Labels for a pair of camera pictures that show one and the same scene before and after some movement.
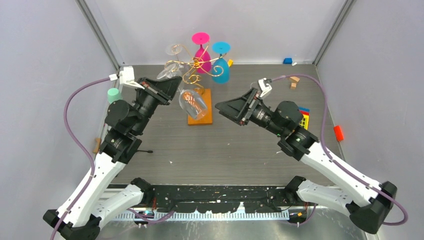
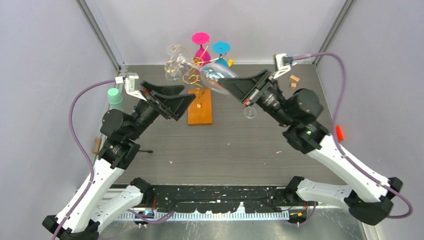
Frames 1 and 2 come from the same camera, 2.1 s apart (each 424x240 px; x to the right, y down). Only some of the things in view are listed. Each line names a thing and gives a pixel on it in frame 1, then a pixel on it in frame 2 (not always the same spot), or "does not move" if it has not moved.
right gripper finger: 235,109 to 241,86
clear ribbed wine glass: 192,103 to 210,74
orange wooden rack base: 206,97 does not move
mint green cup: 113,94 does not move
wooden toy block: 294,79 does not move
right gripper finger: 237,107 to 264,75
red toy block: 338,133 does not move
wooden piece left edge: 98,141 does not move
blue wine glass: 220,72 does not move
